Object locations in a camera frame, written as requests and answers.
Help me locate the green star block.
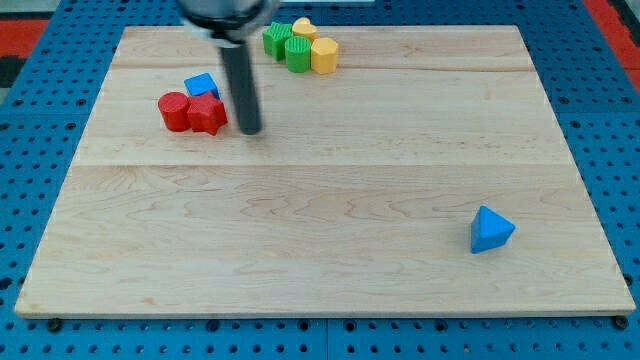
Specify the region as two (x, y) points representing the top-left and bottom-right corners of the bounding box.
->
(262, 22), (293, 62)

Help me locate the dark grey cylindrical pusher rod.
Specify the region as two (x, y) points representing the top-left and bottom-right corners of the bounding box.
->
(221, 42), (263, 135)

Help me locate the red star block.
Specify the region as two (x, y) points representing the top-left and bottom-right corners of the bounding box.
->
(187, 92), (228, 136)

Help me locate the yellow hexagon block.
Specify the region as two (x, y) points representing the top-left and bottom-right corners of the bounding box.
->
(311, 37), (339, 75)

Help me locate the blue triangle block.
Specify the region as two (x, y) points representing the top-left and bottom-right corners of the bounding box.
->
(470, 205), (516, 254)

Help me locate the silver round robot end effector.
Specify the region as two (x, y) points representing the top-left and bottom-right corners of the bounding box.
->
(176, 0), (280, 47)

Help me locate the blue cube block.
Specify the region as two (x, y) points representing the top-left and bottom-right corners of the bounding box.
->
(184, 73), (220, 99)

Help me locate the red cylinder block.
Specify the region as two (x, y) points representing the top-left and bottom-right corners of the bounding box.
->
(157, 92), (191, 132)

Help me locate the yellow heart block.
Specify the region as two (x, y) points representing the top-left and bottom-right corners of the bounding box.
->
(292, 17), (318, 42)

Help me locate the green cylinder block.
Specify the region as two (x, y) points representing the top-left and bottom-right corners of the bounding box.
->
(284, 36), (311, 73)

